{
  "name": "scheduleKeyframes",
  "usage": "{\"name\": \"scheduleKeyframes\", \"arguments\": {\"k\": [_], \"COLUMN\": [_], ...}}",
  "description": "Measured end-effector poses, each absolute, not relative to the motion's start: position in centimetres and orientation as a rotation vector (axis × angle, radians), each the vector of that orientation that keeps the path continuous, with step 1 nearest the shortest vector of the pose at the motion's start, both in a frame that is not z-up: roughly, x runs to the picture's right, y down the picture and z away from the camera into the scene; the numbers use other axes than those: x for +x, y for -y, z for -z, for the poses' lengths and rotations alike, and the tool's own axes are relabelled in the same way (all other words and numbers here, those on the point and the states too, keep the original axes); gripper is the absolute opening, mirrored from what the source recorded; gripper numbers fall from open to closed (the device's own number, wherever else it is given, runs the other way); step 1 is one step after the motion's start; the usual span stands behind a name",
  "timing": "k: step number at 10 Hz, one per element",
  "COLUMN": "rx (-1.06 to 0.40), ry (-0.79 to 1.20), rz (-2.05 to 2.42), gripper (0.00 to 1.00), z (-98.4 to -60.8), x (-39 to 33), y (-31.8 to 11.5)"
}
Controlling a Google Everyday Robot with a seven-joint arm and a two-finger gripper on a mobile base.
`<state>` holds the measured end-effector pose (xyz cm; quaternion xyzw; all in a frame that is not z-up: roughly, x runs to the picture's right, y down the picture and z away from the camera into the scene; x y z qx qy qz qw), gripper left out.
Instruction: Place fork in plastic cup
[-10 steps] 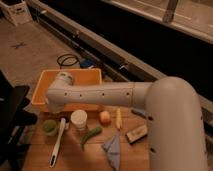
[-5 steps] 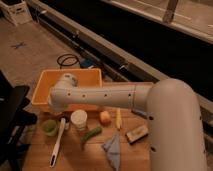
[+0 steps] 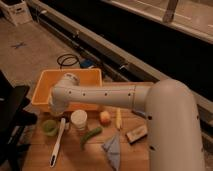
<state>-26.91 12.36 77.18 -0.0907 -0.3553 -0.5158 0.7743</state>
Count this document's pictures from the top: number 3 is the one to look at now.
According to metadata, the black coiled cable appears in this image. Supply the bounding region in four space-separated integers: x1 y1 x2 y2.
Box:
56 53 81 70

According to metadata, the green handled fork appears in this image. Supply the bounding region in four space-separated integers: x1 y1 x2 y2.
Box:
80 127 102 150

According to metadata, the red yellow apple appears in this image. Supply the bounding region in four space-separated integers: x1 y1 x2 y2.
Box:
99 111 111 125

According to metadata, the blue sponge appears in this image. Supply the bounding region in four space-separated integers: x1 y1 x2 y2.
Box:
132 110 146 118

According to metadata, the white handled brush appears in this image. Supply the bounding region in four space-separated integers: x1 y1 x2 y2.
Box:
50 118 66 168

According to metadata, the blue grey cloth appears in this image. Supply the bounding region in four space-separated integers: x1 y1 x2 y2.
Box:
102 134 120 171

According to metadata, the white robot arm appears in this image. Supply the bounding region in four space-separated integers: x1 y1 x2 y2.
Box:
50 73 205 171

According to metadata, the white cardboard box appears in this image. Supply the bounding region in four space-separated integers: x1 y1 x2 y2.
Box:
0 0 32 26

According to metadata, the green plastic cup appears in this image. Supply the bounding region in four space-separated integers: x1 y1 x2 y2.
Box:
42 119 58 136

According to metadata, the yellow plastic bin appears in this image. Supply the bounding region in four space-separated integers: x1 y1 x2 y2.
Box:
31 68 102 112

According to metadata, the black chair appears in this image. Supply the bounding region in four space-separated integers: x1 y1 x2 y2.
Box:
0 70 37 171

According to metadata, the yellow banana piece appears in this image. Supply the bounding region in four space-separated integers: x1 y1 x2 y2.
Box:
116 108 122 130

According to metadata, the white paper cup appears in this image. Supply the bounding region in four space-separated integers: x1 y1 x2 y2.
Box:
71 110 87 130

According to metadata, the blue object on floor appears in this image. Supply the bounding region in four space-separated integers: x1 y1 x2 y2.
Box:
80 59 94 68

